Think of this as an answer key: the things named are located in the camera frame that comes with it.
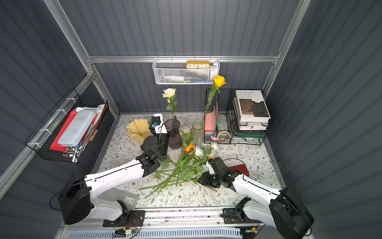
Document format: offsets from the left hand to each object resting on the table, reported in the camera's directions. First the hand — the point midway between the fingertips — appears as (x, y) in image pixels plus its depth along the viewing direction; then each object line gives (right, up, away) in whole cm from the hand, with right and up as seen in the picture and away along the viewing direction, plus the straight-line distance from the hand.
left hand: (168, 119), depth 69 cm
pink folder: (+24, 0, +42) cm, 49 cm away
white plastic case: (-44, -4, +1) cm, 44 cm away
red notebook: (+42, -29, +23) cm, 56 cm away
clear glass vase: (+14, -8, +22) cm, 28 cm away
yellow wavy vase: (-23, -5, +22) cm, 32 cm away
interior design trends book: (+47, +9, +22) cm, 53 cm away
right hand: (+17, -34, +14) cm, 40 cm away
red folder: (-50, -12, -3) cm, 51 cm away
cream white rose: (-2, +15, +13) cm, 20 cm away
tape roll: (+33, -7, +31) cm, 46 cm away
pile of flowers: (+9, -28, +19) cm, 35 cm away
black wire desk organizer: (+33, -2, +44) cm, 55 cm away
